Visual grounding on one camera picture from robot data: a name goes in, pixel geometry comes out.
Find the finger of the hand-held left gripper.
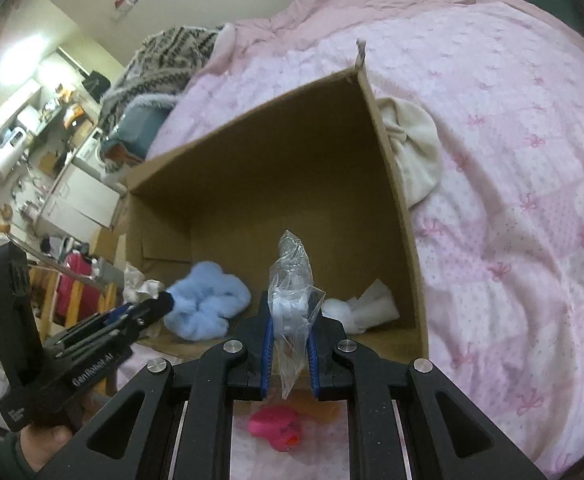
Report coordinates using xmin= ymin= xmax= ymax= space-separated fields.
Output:
xmin=46 ymin=312 xmax=145 ymax=361
xmin=92 ymin=291 xmax=176 ymax=333

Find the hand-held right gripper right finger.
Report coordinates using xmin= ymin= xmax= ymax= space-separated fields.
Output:
xmin=307 ymin=305 xmax=548 ymax=480

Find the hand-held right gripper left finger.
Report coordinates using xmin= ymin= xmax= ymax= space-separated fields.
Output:
xmin=37 ymin=290 xmax=275 ymax=480

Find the light blue fluffy scrunchie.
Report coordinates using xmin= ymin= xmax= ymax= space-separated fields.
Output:
xmin=164 ymin=261 xmax=253 ymax=342

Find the clear plastic bag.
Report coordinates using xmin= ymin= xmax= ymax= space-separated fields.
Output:
xmin=267 ymin=230 xmax=326 ymax=401

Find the brown cardboard box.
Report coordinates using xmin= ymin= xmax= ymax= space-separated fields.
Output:
xmin=121 ymin=39 xmax=431 ymax=377

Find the white soft cloth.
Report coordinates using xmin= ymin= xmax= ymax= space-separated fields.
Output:
xmin=320 ymin=280 xmax=401 ymax=336

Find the person's left hand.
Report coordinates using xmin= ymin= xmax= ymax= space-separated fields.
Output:
xmin=18 ymin=422 xmax=80 ymax=476

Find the white crinkled cloth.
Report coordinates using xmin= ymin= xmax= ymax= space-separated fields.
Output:
xmin=122 ymin=261 xmax=169 ymax=307

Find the wooden drying rack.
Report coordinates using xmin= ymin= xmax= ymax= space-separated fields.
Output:
xmin=0 ymin=220 xmax=119 ymax=357

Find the red hanging garment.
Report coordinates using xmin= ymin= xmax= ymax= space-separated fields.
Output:
xmin=54 ymin=252 xmax=96 ymax=317

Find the pink rubber duck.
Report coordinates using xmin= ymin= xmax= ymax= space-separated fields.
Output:
xmin=248 ymin=406 xmax=304 ymax=454

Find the white cabinet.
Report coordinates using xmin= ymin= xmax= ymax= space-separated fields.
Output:
xmin=34 ymin=160 xmax=124 ymax=242

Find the white kitchen appliance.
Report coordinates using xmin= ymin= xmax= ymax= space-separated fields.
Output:
xmin=0 ymin=126 xmax=28 ymax=182

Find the blue grey pillow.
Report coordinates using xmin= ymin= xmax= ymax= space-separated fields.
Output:
xmin=100 ymin=104 xmax=171 ymax=162

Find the black bag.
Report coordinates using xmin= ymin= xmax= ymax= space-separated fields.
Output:
xmin=80 ymin=72 xmax=112 ymax=99

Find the cream knitted cloth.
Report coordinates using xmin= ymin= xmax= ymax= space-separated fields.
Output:
xmin=376 ymin=97 xmax=443 ymax=210

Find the grey patterned fuzzy blanket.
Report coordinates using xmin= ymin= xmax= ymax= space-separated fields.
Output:
xmin=98 ymin=24 xmax=236 ymax=127

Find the pink patterned quilt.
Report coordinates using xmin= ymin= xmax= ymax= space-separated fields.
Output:
xmin=147 ymin=0 xmax=584 ymax=479

